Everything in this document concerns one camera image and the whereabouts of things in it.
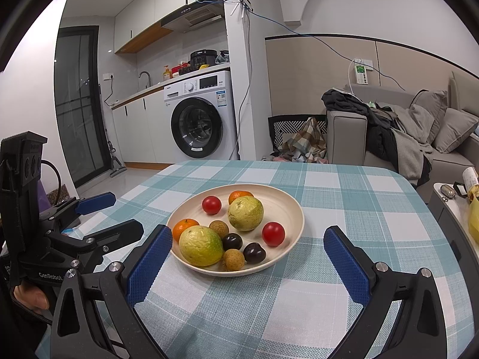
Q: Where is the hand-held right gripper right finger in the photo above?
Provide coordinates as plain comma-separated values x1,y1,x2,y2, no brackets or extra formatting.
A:
324,225,448,359

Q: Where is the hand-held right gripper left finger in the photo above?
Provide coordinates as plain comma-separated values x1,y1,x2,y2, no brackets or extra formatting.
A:
48,224,173,359

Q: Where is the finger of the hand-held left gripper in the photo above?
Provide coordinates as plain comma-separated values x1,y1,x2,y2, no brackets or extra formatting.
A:
50,191,117,229
48,219,145,269

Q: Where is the orange mandarin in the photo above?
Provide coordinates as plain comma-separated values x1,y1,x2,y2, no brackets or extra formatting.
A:
172,218,200,242
228,191,254,206

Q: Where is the yellow-green guava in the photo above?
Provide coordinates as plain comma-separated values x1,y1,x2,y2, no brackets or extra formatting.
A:
179,225,224,267

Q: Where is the brown longan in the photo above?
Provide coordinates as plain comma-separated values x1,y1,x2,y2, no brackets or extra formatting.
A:
222,249,245,272
209,220,230,239

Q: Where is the red cherry tomato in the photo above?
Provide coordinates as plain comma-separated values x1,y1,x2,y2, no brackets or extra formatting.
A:
202,195,222,215
262,222,286,247

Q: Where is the cream round plate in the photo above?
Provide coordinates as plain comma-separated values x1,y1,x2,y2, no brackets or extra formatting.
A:
166,184,304,277

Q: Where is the dark purple plum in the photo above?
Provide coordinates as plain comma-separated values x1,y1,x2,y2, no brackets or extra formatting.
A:
243,243,266,264
222,233,243,251

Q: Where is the yellow guava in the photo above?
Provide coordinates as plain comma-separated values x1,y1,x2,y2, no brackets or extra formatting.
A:
228,195,264,232

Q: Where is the person's left forearm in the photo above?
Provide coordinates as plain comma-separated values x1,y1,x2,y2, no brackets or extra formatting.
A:
0,288,53,359

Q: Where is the person's left hand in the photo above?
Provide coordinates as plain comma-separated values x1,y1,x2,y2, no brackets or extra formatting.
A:
13,282,52,312

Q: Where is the patterned box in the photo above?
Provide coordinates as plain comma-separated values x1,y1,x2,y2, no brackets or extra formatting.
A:
47,185,70,205

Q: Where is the floor mop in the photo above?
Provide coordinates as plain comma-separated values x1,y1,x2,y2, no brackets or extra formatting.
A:
99,82,126,178

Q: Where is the white kitchen counter cabinet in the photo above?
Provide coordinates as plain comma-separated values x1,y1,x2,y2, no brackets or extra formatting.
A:
111,86,176,165

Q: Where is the black framed glass door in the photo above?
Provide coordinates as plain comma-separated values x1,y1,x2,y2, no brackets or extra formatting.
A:
54,26,107,189

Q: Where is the white side table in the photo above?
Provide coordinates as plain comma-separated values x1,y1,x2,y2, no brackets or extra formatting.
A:
427,181,479,270

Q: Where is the plaid cloth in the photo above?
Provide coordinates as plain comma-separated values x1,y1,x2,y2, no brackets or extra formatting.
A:
281,117,329,164

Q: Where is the grey sofa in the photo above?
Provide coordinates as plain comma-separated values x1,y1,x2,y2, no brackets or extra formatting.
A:
325,71,479,195

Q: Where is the white washing machine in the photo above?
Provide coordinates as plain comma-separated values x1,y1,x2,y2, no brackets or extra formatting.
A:
163,70,240,161

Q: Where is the grey garment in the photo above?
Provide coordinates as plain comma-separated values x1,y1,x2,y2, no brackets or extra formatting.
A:
391,105,435,186

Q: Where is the dark clothes pile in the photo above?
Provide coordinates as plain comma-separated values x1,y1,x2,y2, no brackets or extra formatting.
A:
322,88,401,167

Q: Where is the white bottle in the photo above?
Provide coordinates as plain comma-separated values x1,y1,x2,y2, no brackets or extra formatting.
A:
463,168,479,195

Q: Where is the checked cloth basket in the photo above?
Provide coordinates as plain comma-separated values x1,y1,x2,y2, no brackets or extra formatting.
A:
268,115,330,163

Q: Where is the grey pillow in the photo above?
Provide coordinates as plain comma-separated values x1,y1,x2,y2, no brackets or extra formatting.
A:
410,90,448,144
432,108,479,154

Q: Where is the black pressure cooker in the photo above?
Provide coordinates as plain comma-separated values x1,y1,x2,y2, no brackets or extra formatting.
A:
190,49,218,71

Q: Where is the range hood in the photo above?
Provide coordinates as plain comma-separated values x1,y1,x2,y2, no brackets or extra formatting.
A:
161,0,225,34

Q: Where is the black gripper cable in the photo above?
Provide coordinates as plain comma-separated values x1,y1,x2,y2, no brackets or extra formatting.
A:
40,159,62,207

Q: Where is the hanging pillar cable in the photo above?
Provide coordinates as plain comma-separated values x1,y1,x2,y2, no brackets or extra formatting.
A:
229,11,252,160

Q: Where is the white wall cabinet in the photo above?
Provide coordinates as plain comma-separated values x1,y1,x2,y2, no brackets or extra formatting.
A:
114,0,188,54

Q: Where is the long wall cable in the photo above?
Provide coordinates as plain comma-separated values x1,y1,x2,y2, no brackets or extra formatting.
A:
187,0,408,91

